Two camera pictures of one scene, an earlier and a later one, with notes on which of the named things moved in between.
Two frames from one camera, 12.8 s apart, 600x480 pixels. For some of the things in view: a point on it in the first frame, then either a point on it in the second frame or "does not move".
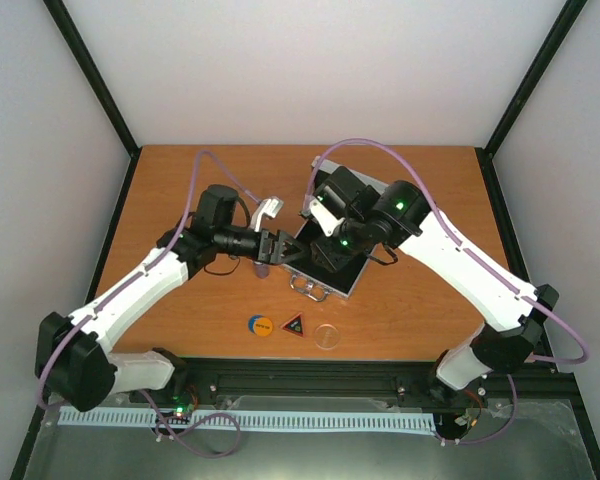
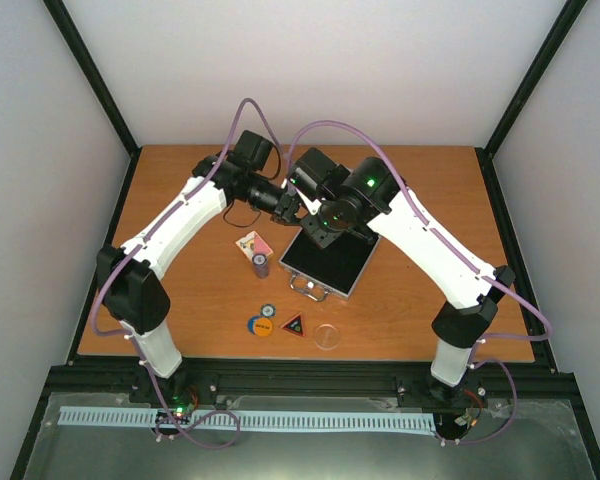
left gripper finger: x=290 y=249 to x=287 y=208
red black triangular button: x=295 y=325 does not move
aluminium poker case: x=305 y=273 does not move
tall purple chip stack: x=262 y=270 does not move
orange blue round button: x=260 y=325 does not move
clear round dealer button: x=327 y=336 does not move
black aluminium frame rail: x=536 y=379 does not move
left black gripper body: x=249 y=250 to x=263 y=201
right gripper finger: x=327 y=254 to x=322 y=235
